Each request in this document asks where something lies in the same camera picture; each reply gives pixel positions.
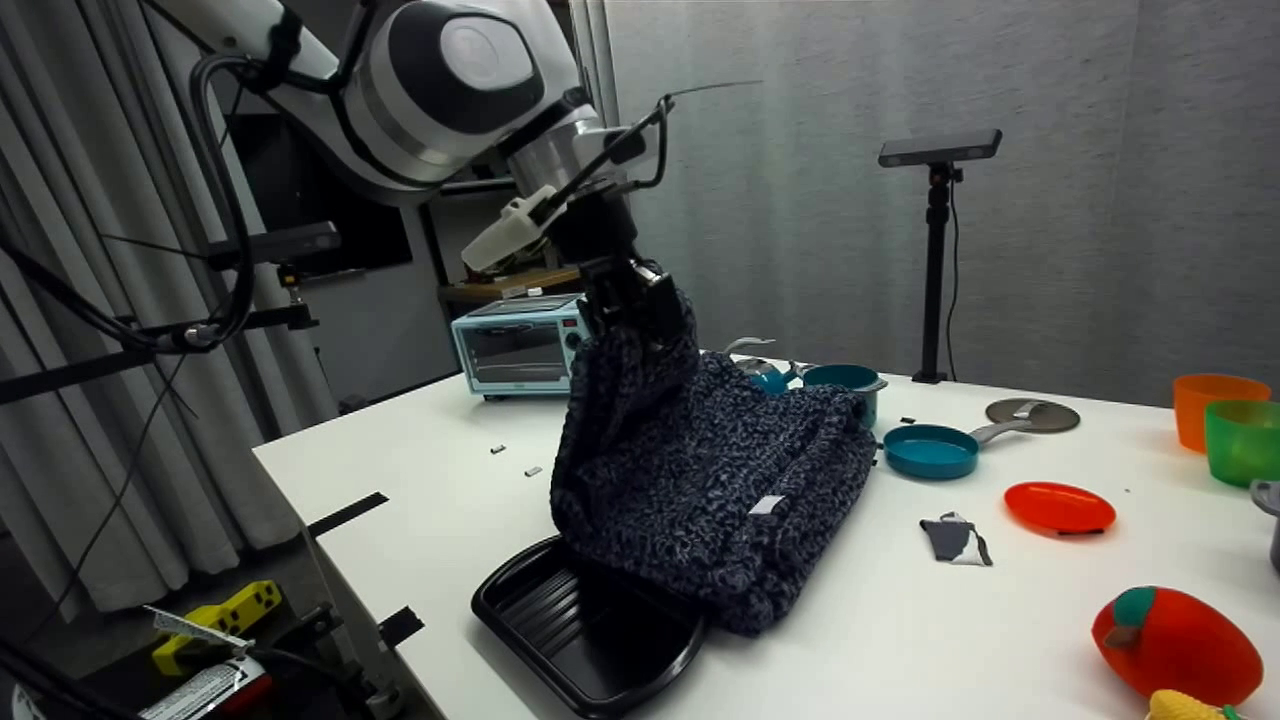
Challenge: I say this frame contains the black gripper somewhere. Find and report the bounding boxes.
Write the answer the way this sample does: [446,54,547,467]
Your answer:
[552,194,696,333]

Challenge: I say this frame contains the dark blue speckled fleece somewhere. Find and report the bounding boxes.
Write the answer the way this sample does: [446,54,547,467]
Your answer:
[547,275,880,641]

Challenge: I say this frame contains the blue toy toaster oven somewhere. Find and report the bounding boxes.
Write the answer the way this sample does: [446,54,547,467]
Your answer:
[446,291,593,404]

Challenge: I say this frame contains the teal toy kettle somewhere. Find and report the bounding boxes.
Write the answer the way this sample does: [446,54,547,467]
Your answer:
[724,333,800,401]

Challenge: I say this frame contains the grey curtain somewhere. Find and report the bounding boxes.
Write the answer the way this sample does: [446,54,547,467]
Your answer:
[569,0,1280,411]

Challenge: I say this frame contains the teal toy pot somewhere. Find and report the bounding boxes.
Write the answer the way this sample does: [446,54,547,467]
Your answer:
[800,361,890,434]

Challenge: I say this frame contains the black stand pole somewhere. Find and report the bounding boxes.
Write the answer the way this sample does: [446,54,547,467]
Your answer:
[874,129,1008,387]

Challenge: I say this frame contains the teal toy frying pan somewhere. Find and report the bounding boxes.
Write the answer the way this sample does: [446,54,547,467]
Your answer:
[880,415,1023,485]

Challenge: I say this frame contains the black ridged plastic tray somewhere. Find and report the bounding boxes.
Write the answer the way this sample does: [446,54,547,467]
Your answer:
[468,537,709,716]

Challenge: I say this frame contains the short black clamp bar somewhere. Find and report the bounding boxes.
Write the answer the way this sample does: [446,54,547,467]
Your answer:
[202,222,346,275]

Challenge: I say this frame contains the small black clip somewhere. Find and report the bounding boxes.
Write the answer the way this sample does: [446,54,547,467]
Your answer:
[916,507,997,572]

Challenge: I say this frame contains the silver round lid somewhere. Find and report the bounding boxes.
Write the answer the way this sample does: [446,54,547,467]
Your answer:
[981,398,1083,435]

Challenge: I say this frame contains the long black metal rod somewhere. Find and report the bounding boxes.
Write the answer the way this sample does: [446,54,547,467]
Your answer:
[0,302,320,408]

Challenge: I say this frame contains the pale pleated curtain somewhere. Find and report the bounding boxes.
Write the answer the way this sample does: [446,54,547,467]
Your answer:
[0,0,344,615]

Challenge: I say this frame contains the red toy plate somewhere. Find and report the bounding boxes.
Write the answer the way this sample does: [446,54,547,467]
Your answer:
[1000,480,1120,545]

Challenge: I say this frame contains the white packet with red print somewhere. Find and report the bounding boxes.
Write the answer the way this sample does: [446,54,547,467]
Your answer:
[151,652,275,720]

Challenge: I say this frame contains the orange plastic cup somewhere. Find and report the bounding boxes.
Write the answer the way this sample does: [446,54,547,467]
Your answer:
[1172,374,1277,458]

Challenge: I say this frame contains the green plastic cup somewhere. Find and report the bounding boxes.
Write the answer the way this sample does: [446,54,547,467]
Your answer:
[1203,398,1280,492]

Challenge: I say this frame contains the red toy fruit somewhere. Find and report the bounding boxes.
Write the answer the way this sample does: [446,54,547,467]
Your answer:
[1086,586,1266,711]

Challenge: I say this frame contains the yellow green toy food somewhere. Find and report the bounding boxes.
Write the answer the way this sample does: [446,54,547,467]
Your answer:
[1145,689,1243,720]

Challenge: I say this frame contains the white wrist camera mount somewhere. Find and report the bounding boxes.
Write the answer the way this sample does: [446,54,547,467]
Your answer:
[455,185,593,275]

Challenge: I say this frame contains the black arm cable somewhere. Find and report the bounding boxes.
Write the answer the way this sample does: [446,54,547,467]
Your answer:
[133,5,273,358]

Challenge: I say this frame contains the yellow power plug with cable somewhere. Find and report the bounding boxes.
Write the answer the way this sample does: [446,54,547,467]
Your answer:
[147,576,286,680]

